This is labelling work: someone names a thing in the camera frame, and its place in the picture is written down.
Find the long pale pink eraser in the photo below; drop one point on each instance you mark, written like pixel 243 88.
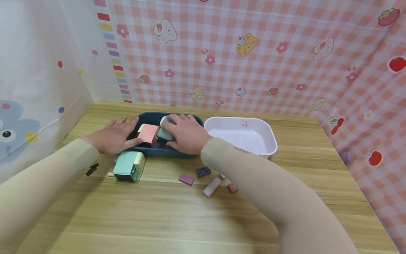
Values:
pixel 212 187

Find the small pink eraser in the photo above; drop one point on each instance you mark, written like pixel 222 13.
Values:
pixel 222 176

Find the dark blue plastic tray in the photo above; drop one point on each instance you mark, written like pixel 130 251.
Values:
pixel 158 152

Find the person's left thumb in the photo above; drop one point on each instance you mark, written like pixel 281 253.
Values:
pixel 134 141

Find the grey-green pencil sharpener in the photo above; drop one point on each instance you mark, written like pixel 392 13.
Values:
pixel 164 132

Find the person's left little finger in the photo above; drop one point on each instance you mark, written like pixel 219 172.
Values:
pixel 111 123

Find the white plastic tray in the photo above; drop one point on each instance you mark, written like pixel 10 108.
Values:
pixel 244 137

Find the person's right thumb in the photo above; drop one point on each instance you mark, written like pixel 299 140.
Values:
pixel 172 144

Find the person's left forearm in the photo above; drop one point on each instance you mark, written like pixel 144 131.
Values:
pixel 41 190

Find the purple eraser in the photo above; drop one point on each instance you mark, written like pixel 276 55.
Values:
pixel 186 179

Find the red-brown eraser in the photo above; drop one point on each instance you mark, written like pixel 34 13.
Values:
pixel 232 188

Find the person's left middle finger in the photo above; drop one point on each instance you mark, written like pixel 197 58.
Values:
pixel 127 121

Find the mint and yellow pencil sharpener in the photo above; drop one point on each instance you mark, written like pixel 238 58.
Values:
pixel 127 165

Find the person's left hand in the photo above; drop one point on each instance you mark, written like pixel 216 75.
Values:
pixel 111 139

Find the dark blue eraser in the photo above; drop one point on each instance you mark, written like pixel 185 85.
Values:
pixel 203 171

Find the person's left index finger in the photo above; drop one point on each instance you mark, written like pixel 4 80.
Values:
pixel 134 124

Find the person's right fingers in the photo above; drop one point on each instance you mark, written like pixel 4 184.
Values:
pixel 177 119

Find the person's right forearm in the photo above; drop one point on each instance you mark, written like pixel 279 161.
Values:
pixel 272 194

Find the person's left ring finger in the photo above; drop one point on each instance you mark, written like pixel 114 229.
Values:
pixel 120 122

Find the pink pencil sharpener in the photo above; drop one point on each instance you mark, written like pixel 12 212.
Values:
pixel 147 133

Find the black wrist band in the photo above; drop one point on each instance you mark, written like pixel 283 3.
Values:
pixel 92 169

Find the person's right hand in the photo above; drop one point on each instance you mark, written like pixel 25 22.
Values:
pixel 188 135

